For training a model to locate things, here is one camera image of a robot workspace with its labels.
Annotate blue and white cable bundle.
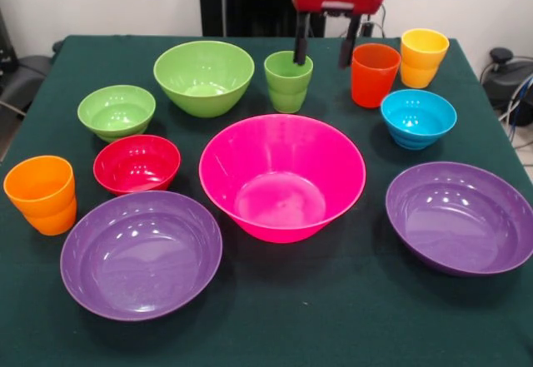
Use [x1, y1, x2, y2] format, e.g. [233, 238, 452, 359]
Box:
[497, 73, 533, 129]

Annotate blue bowl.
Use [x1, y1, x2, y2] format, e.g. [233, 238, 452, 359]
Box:
[379, 88, 458, 151]

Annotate large green bowl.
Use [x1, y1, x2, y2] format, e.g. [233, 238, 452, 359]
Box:
[152, 40, 256, 119]

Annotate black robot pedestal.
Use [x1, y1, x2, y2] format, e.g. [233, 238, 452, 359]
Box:
[190, 0, 338, 38]

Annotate small green bowl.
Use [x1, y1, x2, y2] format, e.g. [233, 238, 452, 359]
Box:
[77, 84, 157, 144]

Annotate large pink bowl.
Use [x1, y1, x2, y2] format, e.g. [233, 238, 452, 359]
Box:
[198, 112, 367, 245]

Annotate red cup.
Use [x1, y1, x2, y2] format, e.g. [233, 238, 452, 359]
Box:
[351, 42, 402, 110]

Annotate black floor stand base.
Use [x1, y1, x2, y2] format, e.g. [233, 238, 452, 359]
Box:
[0, 53, 54, 112]
[479, 47, 533, 108]

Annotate dark green tablecloth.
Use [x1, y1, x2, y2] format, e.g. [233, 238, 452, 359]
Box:
[0, 34, 533, 367]

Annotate purple bowl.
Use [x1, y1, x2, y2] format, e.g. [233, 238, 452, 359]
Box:
[59, 190, 224, 323]
[385, 161, 533, 278]

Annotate orange cup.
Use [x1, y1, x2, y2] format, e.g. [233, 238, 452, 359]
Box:
[2, 155, 78, 237]

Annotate black hanging cable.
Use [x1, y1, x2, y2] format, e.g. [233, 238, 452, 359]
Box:
[358, 4, 388, 38]

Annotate yellow cup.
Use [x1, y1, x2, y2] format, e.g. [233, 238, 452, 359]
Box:
[400, 27, 451, 90]

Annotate small red bowl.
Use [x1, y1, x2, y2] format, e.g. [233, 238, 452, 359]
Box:
[92, 134, 182, 197]

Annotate green cup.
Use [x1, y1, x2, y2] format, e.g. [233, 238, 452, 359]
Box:
[263, 50, 314, 115]

